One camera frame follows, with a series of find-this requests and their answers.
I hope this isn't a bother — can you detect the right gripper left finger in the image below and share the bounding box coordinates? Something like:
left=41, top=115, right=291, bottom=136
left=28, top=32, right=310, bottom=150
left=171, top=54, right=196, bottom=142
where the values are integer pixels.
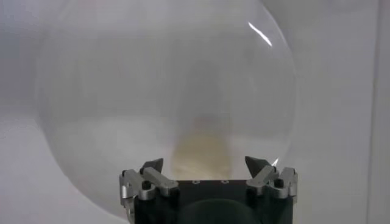
left=119, top=158, right=180, bottom=214

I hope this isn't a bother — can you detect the white round plate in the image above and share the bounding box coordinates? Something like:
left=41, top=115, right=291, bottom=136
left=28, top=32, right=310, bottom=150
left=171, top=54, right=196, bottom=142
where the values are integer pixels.
left=33, top=0, right=298, bottom=220

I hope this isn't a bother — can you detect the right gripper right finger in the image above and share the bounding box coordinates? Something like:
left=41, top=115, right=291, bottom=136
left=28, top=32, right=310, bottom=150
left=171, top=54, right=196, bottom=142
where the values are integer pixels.
left=245, top=156, right=299, bottom=205

